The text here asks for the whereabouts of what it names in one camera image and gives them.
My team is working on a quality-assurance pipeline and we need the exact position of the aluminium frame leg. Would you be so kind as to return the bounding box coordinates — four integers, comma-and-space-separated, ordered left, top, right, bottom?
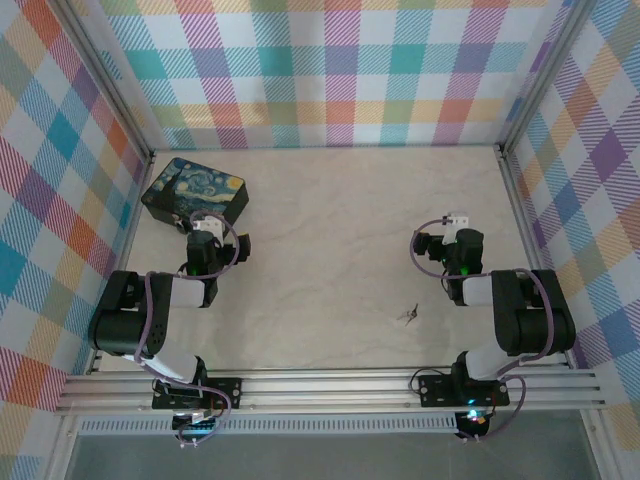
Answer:
579, 407, 624, 480
47, 413, 84, 480

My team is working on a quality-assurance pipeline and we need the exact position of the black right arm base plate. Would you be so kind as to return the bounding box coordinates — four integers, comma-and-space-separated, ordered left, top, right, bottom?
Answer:
417, 372, 511, 409

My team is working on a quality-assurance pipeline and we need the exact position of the black board with orange tag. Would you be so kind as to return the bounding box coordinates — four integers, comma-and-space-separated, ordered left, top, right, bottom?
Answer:
457, 407, 490, 437

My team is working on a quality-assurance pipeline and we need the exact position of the aluminium frame post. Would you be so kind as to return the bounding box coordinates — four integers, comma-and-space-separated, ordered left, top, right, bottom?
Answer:
497, 0, 606, 156
49, 0, 156, 164

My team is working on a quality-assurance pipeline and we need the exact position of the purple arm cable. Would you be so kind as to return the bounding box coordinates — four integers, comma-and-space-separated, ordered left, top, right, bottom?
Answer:
409, 215, 557, 445
132, 210, 240, 449

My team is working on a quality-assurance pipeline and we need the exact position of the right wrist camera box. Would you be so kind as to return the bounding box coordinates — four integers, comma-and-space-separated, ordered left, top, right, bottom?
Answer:
442, 212, 471, 245

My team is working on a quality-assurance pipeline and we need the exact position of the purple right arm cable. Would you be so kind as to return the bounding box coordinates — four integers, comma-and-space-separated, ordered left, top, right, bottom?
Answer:
409, 215, 557, 445

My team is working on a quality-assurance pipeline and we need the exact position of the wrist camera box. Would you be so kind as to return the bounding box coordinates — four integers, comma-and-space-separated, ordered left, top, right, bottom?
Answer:
191, 213, 225, 235
442, 212, 471, 245

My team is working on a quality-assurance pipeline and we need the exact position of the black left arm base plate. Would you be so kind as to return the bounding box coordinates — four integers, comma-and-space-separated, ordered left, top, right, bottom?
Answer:
152, 377, 244, 411

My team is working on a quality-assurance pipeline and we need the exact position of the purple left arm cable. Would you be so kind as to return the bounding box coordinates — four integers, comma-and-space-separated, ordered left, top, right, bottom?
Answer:
132, 210, 240, 449

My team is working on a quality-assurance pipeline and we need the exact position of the aluminium table side rail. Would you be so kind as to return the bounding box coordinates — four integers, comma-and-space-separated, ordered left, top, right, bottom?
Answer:
84, 152, 157, 376
497, 144, 576, 369

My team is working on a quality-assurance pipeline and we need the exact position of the slotted grey cable duct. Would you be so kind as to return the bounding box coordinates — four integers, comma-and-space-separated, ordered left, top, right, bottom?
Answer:
77, 417, 460, 435

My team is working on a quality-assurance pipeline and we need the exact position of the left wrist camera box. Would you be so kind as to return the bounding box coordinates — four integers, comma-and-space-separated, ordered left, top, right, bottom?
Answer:
191, 213, 225, 235

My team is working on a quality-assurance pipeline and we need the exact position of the black board with white plug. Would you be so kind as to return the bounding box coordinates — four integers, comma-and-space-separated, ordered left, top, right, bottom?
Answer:
172, 408, 222, 437

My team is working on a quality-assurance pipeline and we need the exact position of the wide aluminium base rail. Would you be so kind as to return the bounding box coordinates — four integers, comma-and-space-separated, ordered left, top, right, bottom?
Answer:
53, 368, 607, 415

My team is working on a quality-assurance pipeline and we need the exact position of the black starry night tin box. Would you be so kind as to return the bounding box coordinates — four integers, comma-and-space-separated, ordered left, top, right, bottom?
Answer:
141, 157, 250, 226

